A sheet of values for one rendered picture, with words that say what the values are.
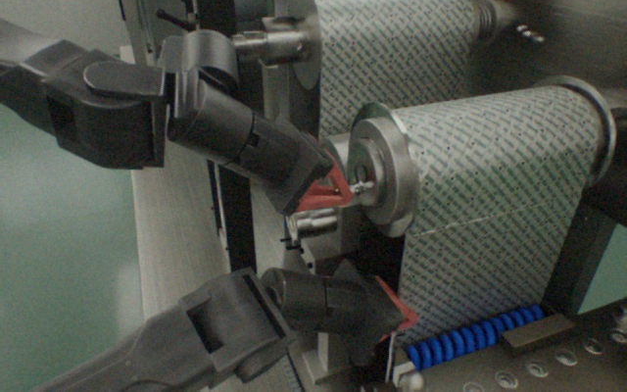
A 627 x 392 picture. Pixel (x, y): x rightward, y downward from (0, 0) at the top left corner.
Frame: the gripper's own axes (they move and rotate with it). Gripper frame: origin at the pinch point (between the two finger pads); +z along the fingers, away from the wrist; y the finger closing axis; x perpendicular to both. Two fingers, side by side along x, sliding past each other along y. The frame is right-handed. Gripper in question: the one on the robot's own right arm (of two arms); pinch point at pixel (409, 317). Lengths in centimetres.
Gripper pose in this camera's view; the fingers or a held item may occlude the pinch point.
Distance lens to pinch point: 57.1
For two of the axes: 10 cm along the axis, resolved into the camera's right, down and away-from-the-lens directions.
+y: 3.6, 5.0, -7.9
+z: 8.1, 2.5, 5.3
